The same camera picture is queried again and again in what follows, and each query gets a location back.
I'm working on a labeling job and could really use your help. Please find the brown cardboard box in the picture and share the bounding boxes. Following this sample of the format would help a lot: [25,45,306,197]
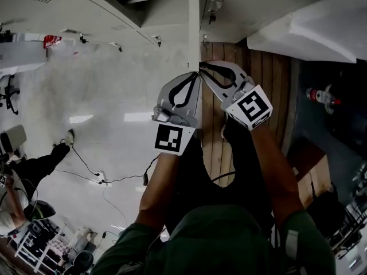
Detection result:
[286,137,333,209]

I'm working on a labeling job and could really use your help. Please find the white power strip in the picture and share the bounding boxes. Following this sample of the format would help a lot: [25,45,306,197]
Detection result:
[93,170,109,186]

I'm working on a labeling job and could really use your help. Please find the person's black trousers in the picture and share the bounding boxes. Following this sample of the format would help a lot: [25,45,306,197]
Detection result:
[166,119,278,240]

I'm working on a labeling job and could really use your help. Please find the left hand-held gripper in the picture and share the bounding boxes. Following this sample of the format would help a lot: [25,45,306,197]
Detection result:
[151,72,201,156]

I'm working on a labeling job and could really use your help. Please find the person's right forearm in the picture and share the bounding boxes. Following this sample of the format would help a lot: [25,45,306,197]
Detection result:
[249,126,304,226]

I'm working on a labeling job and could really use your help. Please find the black bag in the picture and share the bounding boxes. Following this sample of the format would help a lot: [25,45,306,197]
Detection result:
[306,182,349,239]

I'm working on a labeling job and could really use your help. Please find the person's green shirt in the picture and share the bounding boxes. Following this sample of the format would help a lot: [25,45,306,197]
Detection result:
[91,205,336,275]

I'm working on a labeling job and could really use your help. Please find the black office chair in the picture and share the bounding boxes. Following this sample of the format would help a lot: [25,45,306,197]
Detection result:
[0,73,21,116]

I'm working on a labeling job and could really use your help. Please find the white waste bin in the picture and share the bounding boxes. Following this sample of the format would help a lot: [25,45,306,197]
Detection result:
[0,124,28,157]

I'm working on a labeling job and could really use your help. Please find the wooden slat platform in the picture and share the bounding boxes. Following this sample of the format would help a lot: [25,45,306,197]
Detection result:
[200,37,294,183]

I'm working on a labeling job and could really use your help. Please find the white carton box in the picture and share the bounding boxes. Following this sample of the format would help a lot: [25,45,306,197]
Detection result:
[0,40,46,72]

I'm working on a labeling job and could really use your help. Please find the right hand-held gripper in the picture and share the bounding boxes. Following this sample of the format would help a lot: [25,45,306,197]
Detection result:
[200,60,273,132]

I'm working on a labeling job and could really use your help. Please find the white metal locker cabinet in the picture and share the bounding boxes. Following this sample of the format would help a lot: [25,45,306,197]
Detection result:
[0,0,251,70]

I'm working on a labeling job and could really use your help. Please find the red label plastic bottle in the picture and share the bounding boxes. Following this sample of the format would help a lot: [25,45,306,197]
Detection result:
[306,87,342,106]

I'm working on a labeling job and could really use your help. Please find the grey shoulder strap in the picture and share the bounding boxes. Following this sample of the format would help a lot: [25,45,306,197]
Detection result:
[283,228,302,269]

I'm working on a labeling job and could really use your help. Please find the black floor cable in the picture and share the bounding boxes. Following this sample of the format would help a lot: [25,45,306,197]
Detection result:
[54,144,160,186]

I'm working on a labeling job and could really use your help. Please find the large white box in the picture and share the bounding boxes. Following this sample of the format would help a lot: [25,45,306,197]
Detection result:
[246,0,367,65]

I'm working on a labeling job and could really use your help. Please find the person's left forearm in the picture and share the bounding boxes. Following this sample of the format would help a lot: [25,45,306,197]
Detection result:
[134,152,181,229]

